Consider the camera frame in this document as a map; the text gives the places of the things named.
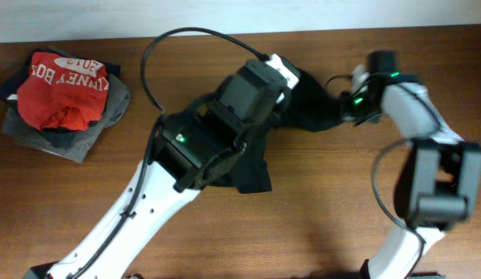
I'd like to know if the red printed t-shirt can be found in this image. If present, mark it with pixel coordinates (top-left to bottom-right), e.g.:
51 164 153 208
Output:
16 52 109 131

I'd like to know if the black polo shirt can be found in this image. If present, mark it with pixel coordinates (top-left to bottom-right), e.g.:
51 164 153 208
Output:
209 69 343 194

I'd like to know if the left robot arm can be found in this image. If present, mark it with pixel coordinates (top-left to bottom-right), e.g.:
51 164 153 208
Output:
24 55 300 279

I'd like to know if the grey folded garment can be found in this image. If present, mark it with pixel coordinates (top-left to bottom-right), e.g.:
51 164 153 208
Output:
0 46 132 164

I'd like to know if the dark navy folded garment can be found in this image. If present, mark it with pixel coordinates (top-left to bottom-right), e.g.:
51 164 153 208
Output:
0 48 122 148

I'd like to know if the right black cable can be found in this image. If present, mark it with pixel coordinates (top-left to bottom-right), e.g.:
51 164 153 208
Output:
325 73 427 279

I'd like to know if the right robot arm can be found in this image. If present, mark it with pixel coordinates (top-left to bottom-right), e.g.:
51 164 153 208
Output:
341 50 481 278

